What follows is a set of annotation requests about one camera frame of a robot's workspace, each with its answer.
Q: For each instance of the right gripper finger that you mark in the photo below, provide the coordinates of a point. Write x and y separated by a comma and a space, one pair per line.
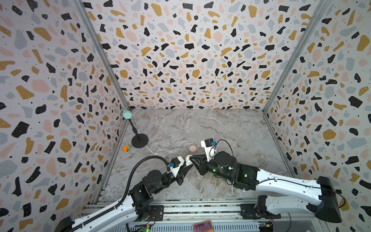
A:
197, 164
200, 158

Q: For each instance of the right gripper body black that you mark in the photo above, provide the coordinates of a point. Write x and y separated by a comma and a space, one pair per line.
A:
202, 162

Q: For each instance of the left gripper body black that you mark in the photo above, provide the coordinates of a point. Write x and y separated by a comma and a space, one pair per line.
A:
179, 178

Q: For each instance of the pink earbud charging case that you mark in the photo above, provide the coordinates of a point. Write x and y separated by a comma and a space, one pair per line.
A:
192, 149

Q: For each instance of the white earbud charging case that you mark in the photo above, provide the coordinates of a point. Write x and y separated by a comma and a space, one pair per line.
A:
188, 161

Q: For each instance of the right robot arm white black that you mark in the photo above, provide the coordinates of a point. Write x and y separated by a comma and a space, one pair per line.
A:
315, 197

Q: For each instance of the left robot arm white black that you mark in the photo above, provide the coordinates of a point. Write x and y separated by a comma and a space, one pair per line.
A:
133, 206

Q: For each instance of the green microphone on black stand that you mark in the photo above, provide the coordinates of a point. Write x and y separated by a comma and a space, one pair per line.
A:
139, 140

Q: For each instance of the pink circuit board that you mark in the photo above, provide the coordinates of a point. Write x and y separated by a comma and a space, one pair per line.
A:
205, 226

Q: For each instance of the small orange green toy car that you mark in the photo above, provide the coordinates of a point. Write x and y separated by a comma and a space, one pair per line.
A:
126, 148

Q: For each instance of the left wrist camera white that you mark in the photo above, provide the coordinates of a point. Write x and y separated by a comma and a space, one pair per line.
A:
175, 165

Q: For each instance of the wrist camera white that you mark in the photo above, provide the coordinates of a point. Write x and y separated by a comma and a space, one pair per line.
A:
175, 165
209, 147

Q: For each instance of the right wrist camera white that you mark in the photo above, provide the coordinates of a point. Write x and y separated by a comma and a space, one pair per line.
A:
209, 147

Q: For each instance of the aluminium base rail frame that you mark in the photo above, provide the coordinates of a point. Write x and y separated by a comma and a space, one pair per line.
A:
213, 208

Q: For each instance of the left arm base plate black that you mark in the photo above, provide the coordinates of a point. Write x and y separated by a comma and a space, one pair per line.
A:
149, 213

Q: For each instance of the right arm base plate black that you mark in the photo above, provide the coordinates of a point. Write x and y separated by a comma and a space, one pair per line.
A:
257, 210

